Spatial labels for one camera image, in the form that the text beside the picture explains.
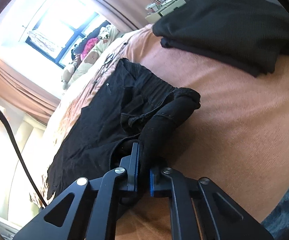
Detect window frame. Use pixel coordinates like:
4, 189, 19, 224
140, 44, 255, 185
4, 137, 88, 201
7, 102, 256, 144
26, 12, 109, 68

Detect folded black clothes stack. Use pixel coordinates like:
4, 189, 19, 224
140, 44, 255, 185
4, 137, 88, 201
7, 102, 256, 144
153, 0, 289, 77

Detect pink cloth on sill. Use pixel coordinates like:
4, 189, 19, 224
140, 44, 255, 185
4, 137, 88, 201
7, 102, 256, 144
81, 37, 99, 60

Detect black pants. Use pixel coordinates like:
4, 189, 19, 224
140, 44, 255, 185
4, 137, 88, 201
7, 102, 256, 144
47, 58, 200, 213

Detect teddy bear print pillow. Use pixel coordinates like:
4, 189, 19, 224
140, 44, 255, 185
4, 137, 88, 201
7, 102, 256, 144
68, 24, 123, 87

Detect black camera cable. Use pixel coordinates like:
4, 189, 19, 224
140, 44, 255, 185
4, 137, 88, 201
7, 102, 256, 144
0, 97, 47, 208

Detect pink window curtain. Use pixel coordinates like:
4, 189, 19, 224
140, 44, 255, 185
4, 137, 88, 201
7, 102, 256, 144
0, 59, 60, 124

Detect beige storage box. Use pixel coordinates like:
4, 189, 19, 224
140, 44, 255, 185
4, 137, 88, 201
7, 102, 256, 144
145, 0, 186, 24

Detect plush teddy bear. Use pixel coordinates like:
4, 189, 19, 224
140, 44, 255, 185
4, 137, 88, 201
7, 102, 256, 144
61, 61, 77, 90

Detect orange bed blanket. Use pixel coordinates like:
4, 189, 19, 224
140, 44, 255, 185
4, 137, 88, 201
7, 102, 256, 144
29, 24, 289, 240

